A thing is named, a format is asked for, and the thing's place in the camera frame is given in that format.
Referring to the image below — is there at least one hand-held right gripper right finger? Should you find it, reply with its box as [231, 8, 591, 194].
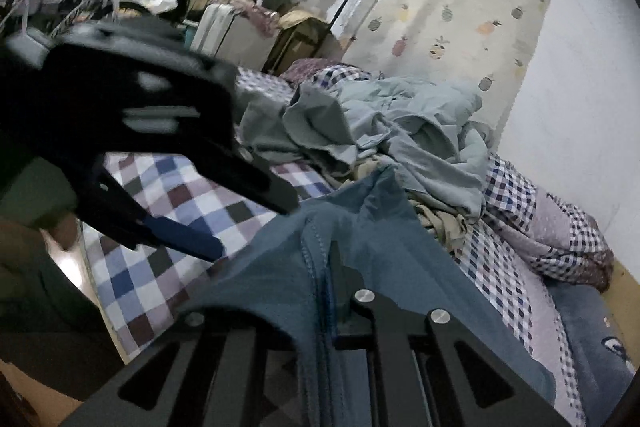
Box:
[329, 241, 572, 427]

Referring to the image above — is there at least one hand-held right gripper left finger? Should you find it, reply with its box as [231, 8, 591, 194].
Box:
[60, 312, 295, 427]

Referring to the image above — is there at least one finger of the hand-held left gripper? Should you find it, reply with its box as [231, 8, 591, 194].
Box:
[194, 139, 302, 215]
[74, 154, 225, 264]

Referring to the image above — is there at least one dark teal sweatshirt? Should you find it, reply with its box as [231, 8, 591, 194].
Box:
[175, 164, 557, 427]

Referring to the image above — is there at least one person's left forearm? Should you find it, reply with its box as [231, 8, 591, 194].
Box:
[0, 153, 80, 258]

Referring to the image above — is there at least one black metal clothes rack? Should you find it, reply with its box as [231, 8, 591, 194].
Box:
[314, 0, 377, 38]

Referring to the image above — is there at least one large-check bed sheet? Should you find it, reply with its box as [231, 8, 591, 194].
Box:
[82, 67, 587, 427]

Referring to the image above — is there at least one white suitcase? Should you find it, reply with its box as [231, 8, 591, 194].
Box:
[190, 2, 281, 70]

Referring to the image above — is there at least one beige garment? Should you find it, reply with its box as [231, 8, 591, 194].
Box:
[350, 157, 477, 254]

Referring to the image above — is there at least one floral cloth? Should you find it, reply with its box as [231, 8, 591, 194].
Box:
[210, 0, 284, 38]

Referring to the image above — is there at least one person's dark clothing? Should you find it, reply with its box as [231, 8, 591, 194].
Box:
[0, 252, 126, 400]

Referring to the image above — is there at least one light blue garment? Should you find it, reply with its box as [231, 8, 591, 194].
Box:
[240, 79, 489, 221]

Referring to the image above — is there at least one brown cardboard box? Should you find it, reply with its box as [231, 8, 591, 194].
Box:
[262, 9, 347, 76]

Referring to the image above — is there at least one checkered pillow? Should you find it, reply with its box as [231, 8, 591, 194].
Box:
[284, 57, 617, 294]

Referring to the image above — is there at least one blue pillow with eye print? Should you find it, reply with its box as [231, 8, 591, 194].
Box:
[547, 279, 637, 424]

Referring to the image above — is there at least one pineapple print curtain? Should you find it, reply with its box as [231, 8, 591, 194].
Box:
[342, 0, 567, 108]

